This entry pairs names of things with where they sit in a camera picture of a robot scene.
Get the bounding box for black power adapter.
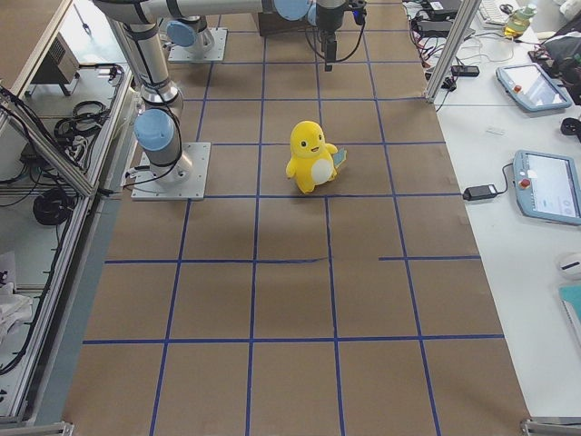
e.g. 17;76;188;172
462;184;498;202

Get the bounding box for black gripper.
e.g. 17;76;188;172
315;0;367;72

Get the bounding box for aluminium frame post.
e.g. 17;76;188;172
424;0;481;103

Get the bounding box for teach pendant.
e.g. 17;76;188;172
513;150;580;226
496;64;573;112

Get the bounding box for yellow plush dinosaur toy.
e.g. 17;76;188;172
285;121;347;194

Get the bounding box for far teach pendant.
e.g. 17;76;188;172
496;64;573;112

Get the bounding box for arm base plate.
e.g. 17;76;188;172
167;22;228;64
131;142;211;201

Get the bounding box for yellow liquid bottle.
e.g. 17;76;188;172
503;4;537;40

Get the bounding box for grey control box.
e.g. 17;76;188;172
31;33;80;96

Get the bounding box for dark wooden drawer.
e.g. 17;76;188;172
251;13;313;37

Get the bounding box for near teach pendant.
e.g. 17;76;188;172
513;150;580;226

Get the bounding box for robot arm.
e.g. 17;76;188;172
96;1;366;189
166;15;215;55

